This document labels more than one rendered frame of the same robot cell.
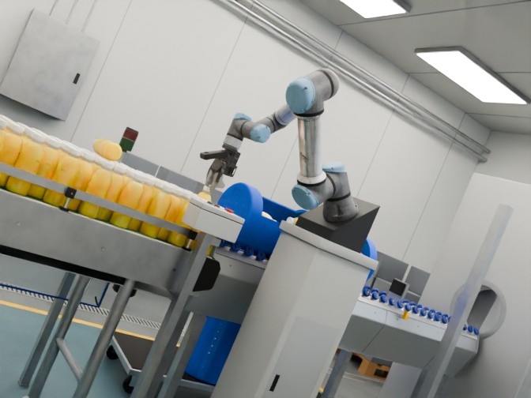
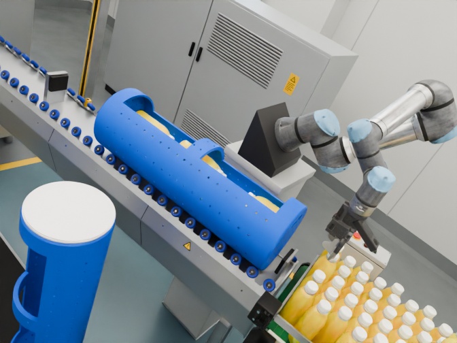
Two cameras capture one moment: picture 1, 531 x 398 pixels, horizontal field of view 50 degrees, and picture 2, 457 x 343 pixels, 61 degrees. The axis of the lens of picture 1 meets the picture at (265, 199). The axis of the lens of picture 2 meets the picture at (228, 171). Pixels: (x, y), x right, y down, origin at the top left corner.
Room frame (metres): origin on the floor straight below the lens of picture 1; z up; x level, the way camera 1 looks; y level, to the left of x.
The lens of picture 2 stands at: (3.37, 0.90, 1.95)
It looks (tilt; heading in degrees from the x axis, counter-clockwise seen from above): 32 degrees down; 237
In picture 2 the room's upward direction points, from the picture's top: 24 degrees clockwise
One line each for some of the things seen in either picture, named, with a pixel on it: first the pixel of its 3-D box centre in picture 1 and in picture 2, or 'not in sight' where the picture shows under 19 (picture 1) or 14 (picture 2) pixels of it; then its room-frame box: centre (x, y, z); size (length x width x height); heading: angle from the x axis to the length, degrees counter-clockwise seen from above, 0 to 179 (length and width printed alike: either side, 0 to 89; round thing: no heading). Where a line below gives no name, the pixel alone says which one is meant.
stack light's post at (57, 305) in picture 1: (71, 272); not in sight; (2.57, 0.68, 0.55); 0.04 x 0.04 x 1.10; 36
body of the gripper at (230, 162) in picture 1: (226, 160); (347, 222); (2.43, 0.22, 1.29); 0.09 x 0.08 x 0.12; 127
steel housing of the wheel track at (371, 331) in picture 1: (350, 317); (88, 155); (3.12, -0.69, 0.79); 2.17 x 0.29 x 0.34; 126
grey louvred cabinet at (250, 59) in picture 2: not in sight; (207, 75); (2.02, -2.21, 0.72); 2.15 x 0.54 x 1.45; 120
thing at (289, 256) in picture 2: not in sight; (283, 265); (2.50, 0.15, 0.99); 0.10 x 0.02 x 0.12; 36
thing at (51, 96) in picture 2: (396, 293); (56, 88); (3.29, -0.92, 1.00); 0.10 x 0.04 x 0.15; 36
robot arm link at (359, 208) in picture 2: (231, 143); (362, 205); (2.43, 0.23, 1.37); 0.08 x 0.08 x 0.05
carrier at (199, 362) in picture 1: (231, 302); (55, 295); (3.24, -0.06, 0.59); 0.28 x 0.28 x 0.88
